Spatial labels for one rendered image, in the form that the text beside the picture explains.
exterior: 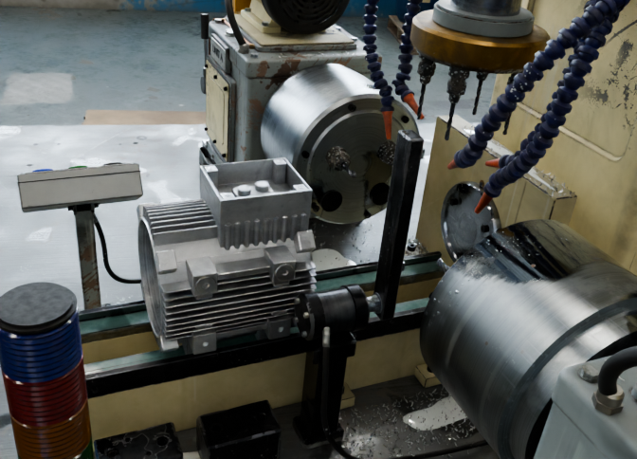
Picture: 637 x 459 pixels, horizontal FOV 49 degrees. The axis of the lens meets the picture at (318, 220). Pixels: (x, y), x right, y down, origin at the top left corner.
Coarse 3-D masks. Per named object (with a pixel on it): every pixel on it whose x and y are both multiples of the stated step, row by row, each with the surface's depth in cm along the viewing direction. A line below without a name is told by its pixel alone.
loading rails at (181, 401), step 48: (336, 288) 108; (432, 288) 117; (96, 336) 95; (144, 336) 98; (288, 336) 96; (384, 336) 103; (96, 384) 86; (144, 384) 89; (192, 384) 93; (240, 384) 96; (288, 384) 100; (432, 384) 108; (96, 432) 90
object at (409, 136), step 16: (400, 144) 79; (416, 144) 78; (400, 160) 79; (416, 160) 79; (400, 176) 80; (416, 176) 80; (400, 192) 80; (400, 208) 81; (384, 224) 85; (400, 224) 82; (384, 240) 86; (400, 240) 84; (384, 256) 86; (400, 256) 85; (384, 272) 87; (400, 272) 86; (384, 288) 87; (384, 304) 88; (384, 320) 90
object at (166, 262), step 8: (136, 208) 93; (304, 232) 89; (312, 232) 89; (296, 240) 89; (304, 240) 88; (312, 240) 89; (296, 248) 89; (304, 248) 88; (312, 248) 88; (160, 256) 82; (168, 256) 82; (160, 264) 81; (168, 264) 82; (176, 264) 82; (160, 272) 82; (168, 272) 83; (160, 336) 88; (160, 344) 88; (168, 344) 88; (176, 344) 88; (160, 352) 89
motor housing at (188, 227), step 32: (160, 224) 85; (192, 224) 86; (192, 256) 85; (224, 256) 86; (256, 256) 88; (160, 288) 83; (224, 288) 85; (256, 288) 87; (288, 288) 89; (160, 320) 95; (192, 320) 85; (224, 320) 87; (256, 320) 89
